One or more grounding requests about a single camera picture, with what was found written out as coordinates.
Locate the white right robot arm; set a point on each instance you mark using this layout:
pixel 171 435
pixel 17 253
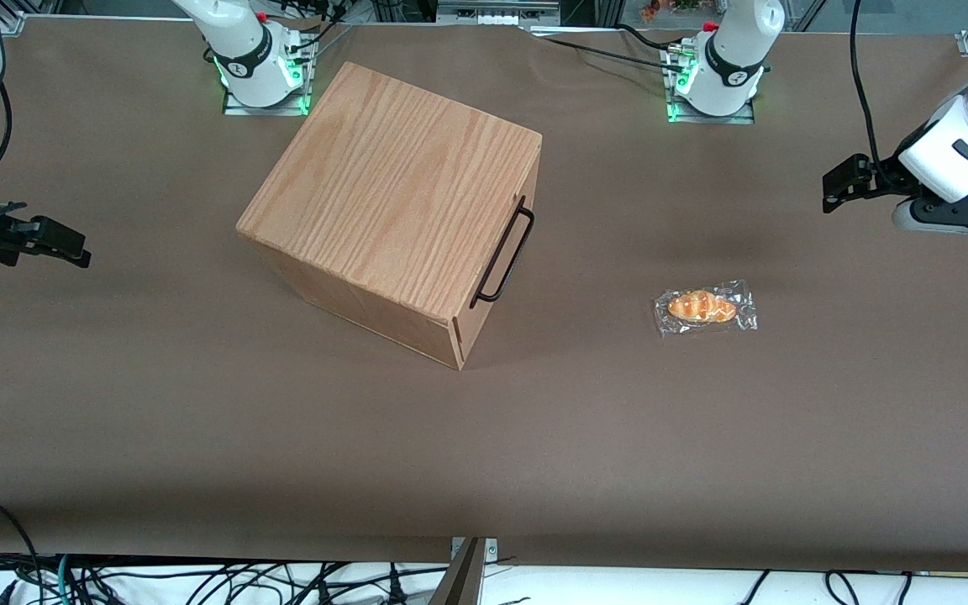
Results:
pixel 253 59

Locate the wrapped bread roll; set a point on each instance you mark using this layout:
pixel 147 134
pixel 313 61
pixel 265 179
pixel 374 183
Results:
pixel 702 307

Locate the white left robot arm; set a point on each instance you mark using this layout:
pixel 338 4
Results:
pixel 728 59

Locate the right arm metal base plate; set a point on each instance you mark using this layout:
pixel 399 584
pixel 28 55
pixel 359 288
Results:
pixel 236 107

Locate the wooden drawer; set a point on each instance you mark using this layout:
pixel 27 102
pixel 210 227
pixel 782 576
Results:
pixel 469 332

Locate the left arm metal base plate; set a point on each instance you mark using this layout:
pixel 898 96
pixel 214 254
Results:
pixel 740 116

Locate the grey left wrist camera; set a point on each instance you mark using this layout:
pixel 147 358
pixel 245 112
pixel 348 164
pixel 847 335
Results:
pixel 908 217

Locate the small metal bracket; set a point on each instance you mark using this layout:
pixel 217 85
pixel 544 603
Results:
pixel 491 550

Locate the orange background object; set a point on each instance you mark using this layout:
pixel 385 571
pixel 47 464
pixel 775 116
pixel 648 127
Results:
pixel 650 11

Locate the wooden drawer cabinet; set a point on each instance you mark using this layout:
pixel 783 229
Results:
pixel 391 185

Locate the grey metal rack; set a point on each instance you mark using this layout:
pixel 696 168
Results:
pixel 492 13

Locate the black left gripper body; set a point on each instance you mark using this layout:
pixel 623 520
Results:
pixel 885 176

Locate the brown camera stand post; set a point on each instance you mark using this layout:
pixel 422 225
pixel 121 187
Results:
pixel 463 580

